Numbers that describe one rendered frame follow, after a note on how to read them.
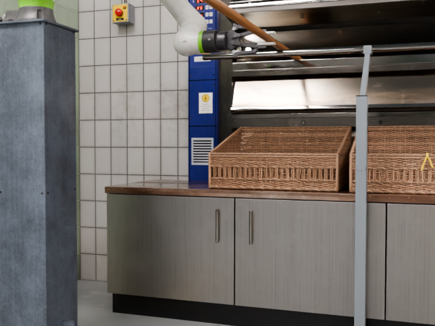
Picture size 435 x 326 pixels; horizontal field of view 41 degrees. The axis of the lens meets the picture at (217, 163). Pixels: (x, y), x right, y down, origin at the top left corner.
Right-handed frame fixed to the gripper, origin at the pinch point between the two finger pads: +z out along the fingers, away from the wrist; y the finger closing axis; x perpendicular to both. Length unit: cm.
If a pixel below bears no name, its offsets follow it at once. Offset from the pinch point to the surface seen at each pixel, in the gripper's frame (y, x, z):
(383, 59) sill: 3, -55, 42
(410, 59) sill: 3, -55, 54
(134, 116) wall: 28, -57, -87
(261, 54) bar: 3.5, -18.4, -7.1
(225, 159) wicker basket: 49, -6, -19
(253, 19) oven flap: -19, -49, -19
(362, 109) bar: 29.0, 4.6, 37.7
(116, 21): -22, -50, -94
